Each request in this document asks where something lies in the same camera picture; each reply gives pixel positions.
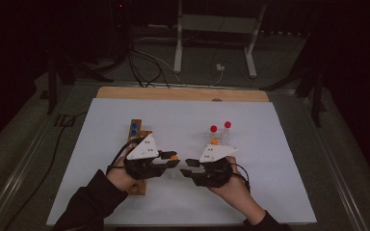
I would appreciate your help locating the person's right hand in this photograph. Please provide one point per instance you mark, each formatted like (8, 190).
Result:
(237, 189)

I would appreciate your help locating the clear plastic test tube rack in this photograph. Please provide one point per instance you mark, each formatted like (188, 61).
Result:
(222, 138)

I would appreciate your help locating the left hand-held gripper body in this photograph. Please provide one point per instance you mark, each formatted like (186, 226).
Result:
(144, 149)

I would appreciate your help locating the wooden test tube rack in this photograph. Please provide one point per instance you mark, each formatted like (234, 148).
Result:
(145, 133)

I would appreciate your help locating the person's left hand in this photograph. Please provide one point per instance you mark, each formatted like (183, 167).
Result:
(122, 179)

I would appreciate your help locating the black tripod stand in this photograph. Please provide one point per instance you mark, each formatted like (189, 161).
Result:
(317, 102)
(52, 89)

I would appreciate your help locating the white table cover sheet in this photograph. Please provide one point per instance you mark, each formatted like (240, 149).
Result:
(179, 122)

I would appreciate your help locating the white plug adapter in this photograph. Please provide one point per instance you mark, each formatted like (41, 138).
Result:
(220, 67)

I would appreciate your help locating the blue capped test tube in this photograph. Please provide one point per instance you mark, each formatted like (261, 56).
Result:
(134, 132)
(134, 125)

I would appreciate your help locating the red capped test tube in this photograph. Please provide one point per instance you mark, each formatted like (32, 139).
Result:
(227, 124)
(213, 128)

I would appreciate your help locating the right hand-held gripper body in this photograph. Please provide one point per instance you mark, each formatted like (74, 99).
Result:
(213, 152)

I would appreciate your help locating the orange capped test tube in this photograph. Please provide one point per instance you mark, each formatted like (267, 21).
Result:
(173, 158)
(214, 141)

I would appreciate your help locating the white metal stand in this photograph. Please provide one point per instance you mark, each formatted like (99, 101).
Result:
(216, 24)

